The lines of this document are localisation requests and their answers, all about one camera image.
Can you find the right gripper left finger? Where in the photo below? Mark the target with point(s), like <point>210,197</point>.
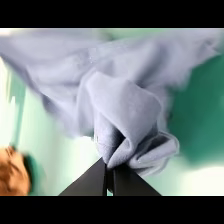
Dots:
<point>91,183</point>

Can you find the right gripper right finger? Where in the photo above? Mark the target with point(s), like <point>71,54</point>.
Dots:
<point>131,185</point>

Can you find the pale grey-blue shirt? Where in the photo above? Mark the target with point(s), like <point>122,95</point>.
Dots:
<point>120,96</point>

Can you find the orange garment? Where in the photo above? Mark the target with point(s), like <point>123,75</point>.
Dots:
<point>11,176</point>

